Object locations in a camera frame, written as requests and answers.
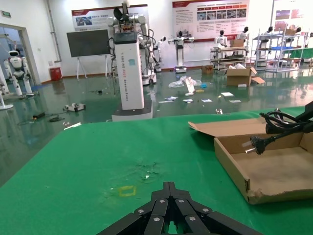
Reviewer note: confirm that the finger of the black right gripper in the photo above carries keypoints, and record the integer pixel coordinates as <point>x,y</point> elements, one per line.
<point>308,126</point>

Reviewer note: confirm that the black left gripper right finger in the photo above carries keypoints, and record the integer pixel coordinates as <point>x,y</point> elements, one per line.
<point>185,215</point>

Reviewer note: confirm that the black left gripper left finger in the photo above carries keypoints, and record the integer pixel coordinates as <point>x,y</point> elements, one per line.
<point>156,215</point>

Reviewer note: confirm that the white pedestal robot base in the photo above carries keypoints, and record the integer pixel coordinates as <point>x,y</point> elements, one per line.
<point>128,73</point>

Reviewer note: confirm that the large open cardboard box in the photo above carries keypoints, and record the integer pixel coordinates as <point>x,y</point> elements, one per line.
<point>238,77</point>

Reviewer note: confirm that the closed cardboard box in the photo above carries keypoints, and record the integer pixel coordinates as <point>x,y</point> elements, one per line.
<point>236,43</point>

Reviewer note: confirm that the small cardboard box red print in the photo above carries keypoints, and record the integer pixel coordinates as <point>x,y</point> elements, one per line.
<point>207,70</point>

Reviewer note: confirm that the green covered table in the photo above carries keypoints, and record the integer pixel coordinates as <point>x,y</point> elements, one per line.
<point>300,52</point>

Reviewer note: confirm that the metal shelf rack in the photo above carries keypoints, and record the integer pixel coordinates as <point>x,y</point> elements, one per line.
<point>276,52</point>

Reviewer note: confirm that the white paper sheet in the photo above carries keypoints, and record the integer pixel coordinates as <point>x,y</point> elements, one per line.
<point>227,94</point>

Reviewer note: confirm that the green table cloth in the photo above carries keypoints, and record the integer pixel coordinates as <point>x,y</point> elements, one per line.
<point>73,159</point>

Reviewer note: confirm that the white robot with black head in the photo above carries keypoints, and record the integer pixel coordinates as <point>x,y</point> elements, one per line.
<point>180,49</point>
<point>221,39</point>
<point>268,31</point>
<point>243,35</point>

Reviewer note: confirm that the blue leaflet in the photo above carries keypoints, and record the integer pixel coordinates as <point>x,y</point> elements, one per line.
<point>187,100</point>
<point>206,100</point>
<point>171,98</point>

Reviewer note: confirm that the grey cart rack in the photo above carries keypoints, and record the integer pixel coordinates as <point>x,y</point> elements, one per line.
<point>227,56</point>

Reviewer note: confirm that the white stick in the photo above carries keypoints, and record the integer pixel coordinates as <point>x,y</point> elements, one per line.
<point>72,126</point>

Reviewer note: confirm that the white carton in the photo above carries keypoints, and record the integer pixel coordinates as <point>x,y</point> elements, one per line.
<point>190,85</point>

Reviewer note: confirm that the clear plastic bag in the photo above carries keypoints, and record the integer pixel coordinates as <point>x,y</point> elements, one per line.
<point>178,83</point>

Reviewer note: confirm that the grey floor device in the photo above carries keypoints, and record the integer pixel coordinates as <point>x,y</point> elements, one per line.
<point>74,107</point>

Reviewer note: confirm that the black power brick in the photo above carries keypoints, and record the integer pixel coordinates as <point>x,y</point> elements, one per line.
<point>39,115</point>

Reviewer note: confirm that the small white humanoid robot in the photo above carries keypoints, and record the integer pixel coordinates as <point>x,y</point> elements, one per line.
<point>160,49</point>

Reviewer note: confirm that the red bin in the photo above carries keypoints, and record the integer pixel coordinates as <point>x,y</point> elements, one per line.
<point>55,74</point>

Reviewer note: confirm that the black display on stand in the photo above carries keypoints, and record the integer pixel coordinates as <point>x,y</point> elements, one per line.
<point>88,42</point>

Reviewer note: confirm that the white round stand base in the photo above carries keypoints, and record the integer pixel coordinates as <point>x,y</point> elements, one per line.
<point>6,106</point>

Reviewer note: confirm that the green exit sign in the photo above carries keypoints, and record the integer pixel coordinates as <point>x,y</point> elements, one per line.
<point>6,14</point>

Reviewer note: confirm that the cardboard box with torn wall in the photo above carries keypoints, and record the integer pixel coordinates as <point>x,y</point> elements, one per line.
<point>269,171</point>

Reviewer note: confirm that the wall board with photos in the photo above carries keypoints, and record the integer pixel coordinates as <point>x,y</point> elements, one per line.
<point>283,17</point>

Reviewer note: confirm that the large wall information board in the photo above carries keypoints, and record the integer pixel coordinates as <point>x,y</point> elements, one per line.
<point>210,14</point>

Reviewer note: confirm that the red bordered wall poster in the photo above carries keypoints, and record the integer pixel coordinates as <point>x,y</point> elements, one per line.
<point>97,17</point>

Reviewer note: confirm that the grey wall pipe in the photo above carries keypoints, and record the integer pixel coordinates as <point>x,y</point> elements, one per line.
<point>52,29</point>

